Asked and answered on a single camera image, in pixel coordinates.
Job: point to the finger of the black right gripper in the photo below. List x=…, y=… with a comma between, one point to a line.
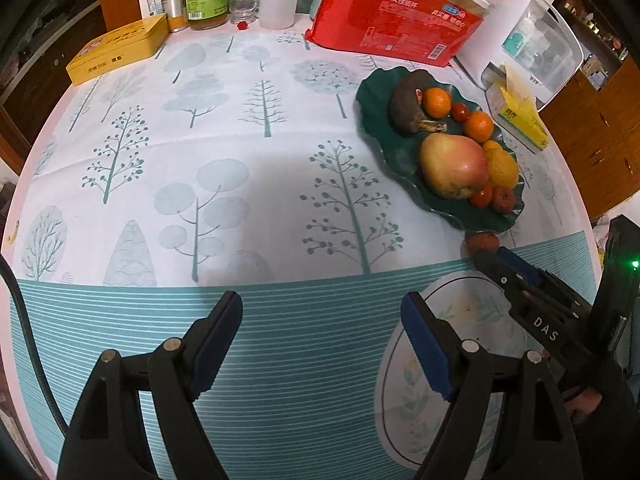
x=547, y=282
x=528, y=304

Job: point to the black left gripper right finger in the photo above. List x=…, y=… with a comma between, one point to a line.
x=534, y=438

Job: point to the small red cherry tomato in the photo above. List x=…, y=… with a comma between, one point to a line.
x=459, y=112

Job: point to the large orange tangerine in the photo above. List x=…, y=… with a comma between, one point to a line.
x=436, y=103

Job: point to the dark overripe banana with sticker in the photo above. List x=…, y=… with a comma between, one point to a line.
x=405, y=110

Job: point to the dark red lychee fruit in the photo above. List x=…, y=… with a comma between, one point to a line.
x=503, y=200

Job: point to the person right hand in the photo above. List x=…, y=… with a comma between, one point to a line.
x=582, y=406

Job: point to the red apple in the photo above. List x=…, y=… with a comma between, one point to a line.
x=454, y=167

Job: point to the small yellow kumquat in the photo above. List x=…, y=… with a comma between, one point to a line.
x=491, y=145

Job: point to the orange tangerine on plate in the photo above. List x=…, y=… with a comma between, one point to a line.
x=479, y=126

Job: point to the yellow tissue pack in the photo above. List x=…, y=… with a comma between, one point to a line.
x=512, y=104

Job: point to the dark green wavy fruit plate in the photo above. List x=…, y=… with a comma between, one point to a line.
x=398, y=155

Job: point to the red paper cup package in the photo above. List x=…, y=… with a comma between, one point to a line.
x=424, y=31

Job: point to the patterned teal white tablecloth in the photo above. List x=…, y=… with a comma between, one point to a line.
x=235, y=160

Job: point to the yellow tin box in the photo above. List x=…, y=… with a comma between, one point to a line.
x=117, y=48

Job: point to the small glass jar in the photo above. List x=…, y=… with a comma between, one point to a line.
x=243, y=11

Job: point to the silver metal can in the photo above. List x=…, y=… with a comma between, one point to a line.
x=175, y=11

